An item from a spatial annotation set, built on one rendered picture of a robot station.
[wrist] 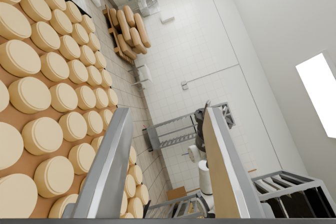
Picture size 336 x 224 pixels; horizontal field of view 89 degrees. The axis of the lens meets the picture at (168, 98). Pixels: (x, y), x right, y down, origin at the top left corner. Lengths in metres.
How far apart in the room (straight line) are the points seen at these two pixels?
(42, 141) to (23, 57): 0.12
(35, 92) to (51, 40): 0.12
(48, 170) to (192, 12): 4.89
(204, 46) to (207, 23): 0.60
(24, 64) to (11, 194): 0.16
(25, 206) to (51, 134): 0.09
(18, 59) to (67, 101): 0.09
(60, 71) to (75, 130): 0.11
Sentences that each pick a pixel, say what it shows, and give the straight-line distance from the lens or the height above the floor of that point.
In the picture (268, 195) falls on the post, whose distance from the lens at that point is 1.60.
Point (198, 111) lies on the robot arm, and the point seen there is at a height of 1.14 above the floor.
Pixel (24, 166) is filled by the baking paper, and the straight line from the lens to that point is 0.29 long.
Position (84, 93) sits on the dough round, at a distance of 0.39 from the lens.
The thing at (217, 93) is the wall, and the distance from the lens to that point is 4.30.
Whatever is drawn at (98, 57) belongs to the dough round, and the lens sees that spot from 0.52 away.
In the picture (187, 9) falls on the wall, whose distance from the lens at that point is 5.08.
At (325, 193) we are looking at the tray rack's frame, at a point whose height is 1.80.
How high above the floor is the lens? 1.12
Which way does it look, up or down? 6 degrees down
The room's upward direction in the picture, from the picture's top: 71 degrees clockwise
